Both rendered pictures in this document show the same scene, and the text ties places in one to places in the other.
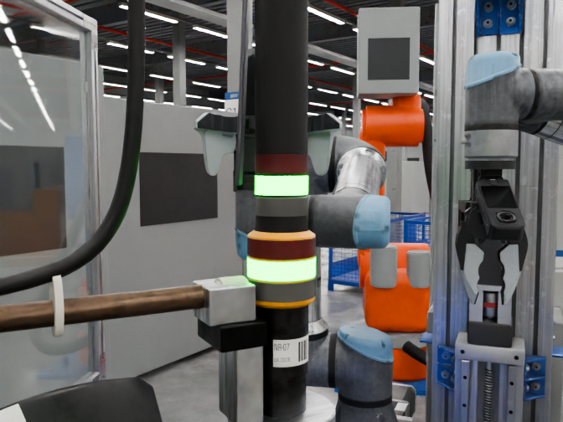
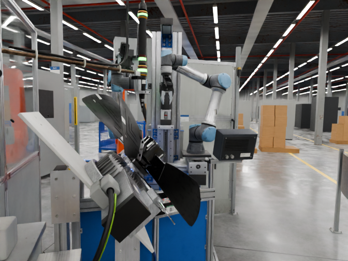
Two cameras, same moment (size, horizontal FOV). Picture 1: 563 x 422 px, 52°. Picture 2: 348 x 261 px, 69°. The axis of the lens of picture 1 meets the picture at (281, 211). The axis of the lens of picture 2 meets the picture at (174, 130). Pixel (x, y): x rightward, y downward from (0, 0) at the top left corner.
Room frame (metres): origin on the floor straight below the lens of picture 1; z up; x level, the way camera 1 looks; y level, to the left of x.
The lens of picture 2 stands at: (-0.80, 0.33, 1.38)
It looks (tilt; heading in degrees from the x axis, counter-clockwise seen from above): 5 degrees down; 337
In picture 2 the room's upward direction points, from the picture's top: 1 degrees clockwise
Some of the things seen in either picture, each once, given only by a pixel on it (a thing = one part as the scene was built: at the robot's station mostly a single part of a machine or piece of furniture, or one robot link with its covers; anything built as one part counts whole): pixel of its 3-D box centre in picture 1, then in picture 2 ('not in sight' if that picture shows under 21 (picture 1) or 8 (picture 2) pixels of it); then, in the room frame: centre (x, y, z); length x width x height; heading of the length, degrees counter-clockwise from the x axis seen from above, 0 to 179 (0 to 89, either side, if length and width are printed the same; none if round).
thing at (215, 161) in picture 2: not in sight; (225, 160); (0.65, -0.67, 1.04); 0.24 x 0.03 x 0.03; 83
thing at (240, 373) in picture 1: (267, 353); (140, 83); (0.36, 0.01, 1.50); 0.09 x 0.07 x 0.10; 118
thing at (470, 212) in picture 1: (488, 200); (165, 82); (0.87, -0.31, 1.57); 0.09 x 0.08 x 0.12; 173
